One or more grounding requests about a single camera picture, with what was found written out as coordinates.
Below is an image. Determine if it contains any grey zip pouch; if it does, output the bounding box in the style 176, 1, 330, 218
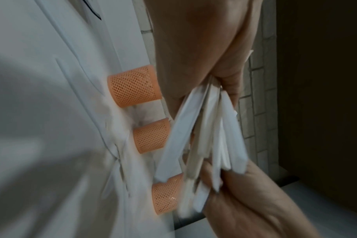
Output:
34, 0, 102, 22

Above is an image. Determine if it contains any white plastic fork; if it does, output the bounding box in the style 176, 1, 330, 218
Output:
178, 160, 215, 218
219, 90, 250, 174

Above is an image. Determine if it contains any person's left hand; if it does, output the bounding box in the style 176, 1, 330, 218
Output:
144, 0, 263, 119

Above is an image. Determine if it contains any person's right hand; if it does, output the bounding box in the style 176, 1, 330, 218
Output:
200, 160, 329, 238

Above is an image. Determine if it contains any orange mesh fork cup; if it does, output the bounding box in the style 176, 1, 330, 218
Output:
132, 118, 171, 154

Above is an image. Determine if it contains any orange mesh spoon cup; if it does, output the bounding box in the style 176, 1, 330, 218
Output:
107, 65, 163, 109

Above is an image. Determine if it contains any white plastic knife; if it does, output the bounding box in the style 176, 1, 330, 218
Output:
153, 80, 215, 184

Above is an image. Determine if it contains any grey cabinet panel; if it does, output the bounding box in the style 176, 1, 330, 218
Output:
275, 0, 357, 187

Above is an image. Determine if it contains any orange mesh knife cup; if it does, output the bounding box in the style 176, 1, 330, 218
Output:
151, 173, 185, 215

